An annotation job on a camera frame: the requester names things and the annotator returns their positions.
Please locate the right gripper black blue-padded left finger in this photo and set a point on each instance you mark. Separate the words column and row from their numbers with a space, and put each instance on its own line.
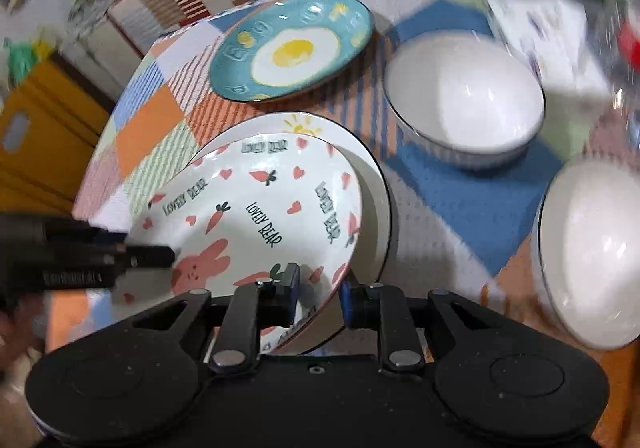
column 254, row 307

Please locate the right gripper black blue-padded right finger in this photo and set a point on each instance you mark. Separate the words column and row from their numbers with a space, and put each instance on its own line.
column 384, row 310

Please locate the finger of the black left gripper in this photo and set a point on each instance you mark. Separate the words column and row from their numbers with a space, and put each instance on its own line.
column 143, row 256

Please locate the large white sun plate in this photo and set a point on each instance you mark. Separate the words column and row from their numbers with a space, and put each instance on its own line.
column 376, row 220

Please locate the white pink rabbit plate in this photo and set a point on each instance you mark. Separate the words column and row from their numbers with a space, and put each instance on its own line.
column 243, row 212

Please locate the white bowl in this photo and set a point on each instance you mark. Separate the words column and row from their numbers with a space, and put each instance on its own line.
column 464, row 98
column 585, row 251

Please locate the teal fried egg plate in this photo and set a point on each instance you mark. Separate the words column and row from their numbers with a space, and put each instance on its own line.
column 288, row 47

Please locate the person's left hand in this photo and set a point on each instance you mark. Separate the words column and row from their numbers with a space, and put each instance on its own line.
column 17, row 330

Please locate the colourful patchwork tablecloth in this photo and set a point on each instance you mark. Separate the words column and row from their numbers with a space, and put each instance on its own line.
column 468, row 230

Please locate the yellow wooden chair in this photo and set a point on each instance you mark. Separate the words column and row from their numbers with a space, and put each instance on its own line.
column 50, row 126

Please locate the white tissue box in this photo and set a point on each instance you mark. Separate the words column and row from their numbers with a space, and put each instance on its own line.
column 551, row 36

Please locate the water bottle red cap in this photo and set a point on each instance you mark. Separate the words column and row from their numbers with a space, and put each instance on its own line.
column 620, row 49

